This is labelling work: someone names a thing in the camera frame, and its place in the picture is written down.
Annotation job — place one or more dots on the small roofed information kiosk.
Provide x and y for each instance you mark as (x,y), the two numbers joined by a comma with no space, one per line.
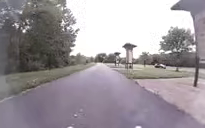
(117,57)

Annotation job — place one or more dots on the dark asphalt path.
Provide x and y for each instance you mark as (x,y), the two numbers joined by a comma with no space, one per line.
(100,96)

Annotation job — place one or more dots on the distant tree line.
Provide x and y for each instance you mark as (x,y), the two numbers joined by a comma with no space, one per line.
(146,58)

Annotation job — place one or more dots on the grass lawn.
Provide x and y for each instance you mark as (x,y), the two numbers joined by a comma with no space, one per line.
(150,72)

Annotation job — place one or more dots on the car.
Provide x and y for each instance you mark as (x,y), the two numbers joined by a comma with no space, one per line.
(160,66)

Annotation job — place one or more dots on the grass verge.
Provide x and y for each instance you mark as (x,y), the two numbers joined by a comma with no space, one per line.
(30,78)

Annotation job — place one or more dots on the tree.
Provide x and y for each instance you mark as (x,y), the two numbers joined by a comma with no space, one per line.
(177,41)

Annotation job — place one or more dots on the row of trees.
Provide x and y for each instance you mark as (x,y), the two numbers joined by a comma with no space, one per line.
(30,33)

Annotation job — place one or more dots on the pale paved side area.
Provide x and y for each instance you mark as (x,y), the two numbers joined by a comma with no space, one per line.
(183,95)

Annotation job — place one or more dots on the roofed wooden notice board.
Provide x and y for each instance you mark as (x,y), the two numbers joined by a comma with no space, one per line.
(203,30)

